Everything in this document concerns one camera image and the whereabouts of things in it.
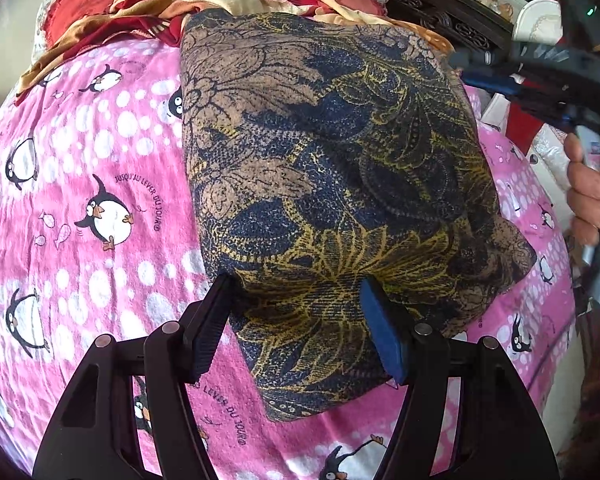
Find white studded chair back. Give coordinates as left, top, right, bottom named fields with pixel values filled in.
left=512, top=0, right=565, bottom=45

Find navy gold floral garment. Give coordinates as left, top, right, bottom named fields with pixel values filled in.
left=179, top=10, right=538, bottom=423

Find red yellow floral blanket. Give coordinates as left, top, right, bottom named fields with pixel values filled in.
left=14, top=0, right=453, bottom=106

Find dark carved wooden headboard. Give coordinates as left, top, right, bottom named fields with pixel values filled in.
left=375, top=0, right=518, bottom=53

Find pink penguin blanket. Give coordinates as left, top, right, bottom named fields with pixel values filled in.
left=0, top=35, right=581, bottom=480

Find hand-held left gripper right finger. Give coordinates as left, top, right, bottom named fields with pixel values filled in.
left=359, top=277, right=561, bottom=480

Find white red chair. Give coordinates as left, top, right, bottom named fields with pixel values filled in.
left=480, top=92, right=576, bottom=201

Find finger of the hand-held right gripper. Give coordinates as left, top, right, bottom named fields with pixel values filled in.
left=461, top=71, right=531, bottom=111
left=451, top=44, right=523, bottom=70

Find person's right hand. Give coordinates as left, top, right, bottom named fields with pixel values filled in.
left=564, top=132, right=600, bottom=247

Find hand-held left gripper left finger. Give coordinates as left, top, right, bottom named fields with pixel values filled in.
left=32, top=274, right=238, bottom=480

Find red heart-shaped ruffled cushion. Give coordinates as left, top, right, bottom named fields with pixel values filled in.
left=42, top=0, right=131, bottom=47

